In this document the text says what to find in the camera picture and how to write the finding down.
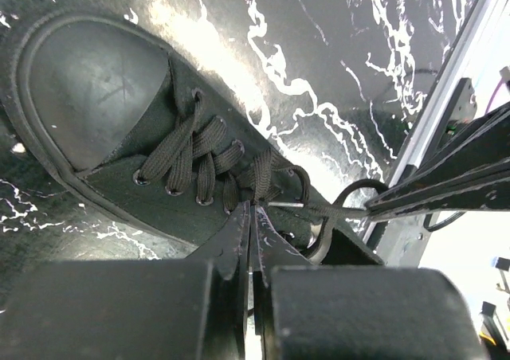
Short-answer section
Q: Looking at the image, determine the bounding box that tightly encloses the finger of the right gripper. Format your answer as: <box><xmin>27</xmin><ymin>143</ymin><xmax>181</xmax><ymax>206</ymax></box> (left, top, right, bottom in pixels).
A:
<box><xmin>366</xmin><ymin>104</ymin><xmax>509</xmax><ymax>221</ymax></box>

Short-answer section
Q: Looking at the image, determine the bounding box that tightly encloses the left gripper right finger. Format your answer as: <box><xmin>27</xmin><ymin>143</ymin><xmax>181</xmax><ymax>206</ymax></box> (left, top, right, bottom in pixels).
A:
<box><xmin>250</xmin><ymin>205</ymin><xmax>316</xmax><ymax>288</ymax></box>

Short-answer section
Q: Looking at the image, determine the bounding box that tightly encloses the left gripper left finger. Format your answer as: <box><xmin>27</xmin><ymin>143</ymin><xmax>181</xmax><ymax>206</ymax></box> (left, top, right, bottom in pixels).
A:
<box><xmin>187</xmin><ymin>202</ymin><xmax>250</xmax><ymax>280</ymax></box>

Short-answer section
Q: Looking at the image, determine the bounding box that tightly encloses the black shoelace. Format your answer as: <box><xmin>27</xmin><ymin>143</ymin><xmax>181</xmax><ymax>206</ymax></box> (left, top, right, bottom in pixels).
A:
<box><xmin>132</xmin><ymin>91</ymin><xmax>388</xmax><ymax>264</ymax></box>

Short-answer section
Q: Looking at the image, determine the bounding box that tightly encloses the black canvas sneaker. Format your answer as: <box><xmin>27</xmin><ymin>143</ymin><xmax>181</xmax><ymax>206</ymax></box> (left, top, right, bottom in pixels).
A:
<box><xmin>1</xmin><ymin>8</ymin><xmax>360</xmax><ymax>265</ymax></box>

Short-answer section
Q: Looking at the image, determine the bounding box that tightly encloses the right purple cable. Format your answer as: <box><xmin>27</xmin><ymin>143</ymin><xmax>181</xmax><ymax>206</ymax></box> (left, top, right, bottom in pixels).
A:
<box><xmin>485</xmin><ymin>79</ymin><xmax>510</xmax><ymax>110</ymax></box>

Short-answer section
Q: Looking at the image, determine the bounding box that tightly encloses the aluminium rail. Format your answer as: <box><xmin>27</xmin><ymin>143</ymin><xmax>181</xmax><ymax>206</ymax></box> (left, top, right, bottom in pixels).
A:
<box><xmin>367</xmin><ymin>0</ymin><xmax>509</xmax><ymax>246</ymax></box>

